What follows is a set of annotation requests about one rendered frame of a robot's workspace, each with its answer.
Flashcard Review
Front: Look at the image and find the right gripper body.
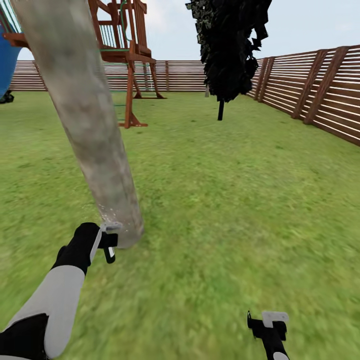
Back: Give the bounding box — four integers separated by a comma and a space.
251, 318, 286, 343

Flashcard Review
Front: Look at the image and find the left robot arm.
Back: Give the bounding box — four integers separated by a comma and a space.
0, 221, 123, 360

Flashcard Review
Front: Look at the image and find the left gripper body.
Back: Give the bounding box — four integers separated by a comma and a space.
99, 233, 118, 249

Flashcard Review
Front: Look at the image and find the pesticide atomizer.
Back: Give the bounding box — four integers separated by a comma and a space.
103, 247, 115, 264

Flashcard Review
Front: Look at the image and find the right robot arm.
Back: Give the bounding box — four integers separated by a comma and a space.
247, 310, 290, 360

